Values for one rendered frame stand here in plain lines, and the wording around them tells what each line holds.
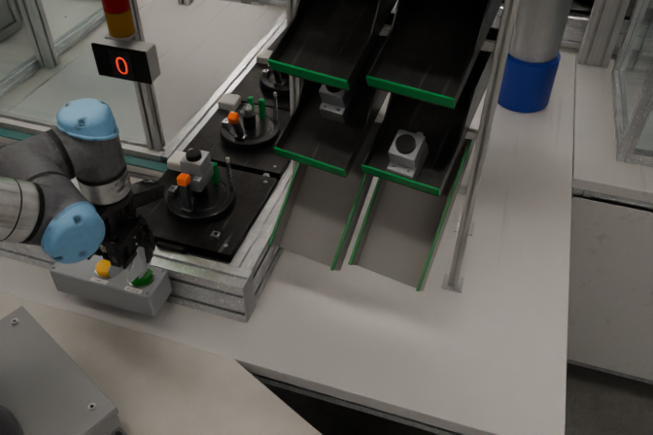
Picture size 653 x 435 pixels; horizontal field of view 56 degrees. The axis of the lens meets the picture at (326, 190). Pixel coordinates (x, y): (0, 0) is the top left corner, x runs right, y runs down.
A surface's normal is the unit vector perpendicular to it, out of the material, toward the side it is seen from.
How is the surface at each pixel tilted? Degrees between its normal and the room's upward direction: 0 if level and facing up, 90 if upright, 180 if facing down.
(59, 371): 2
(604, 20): 90
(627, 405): 0
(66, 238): 91
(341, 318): 0
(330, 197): 45
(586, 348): 90
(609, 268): 90
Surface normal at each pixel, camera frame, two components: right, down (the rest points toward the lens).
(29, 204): 0.82, -0.20
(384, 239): -0.32, -0.14
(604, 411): 0.00, -0.76
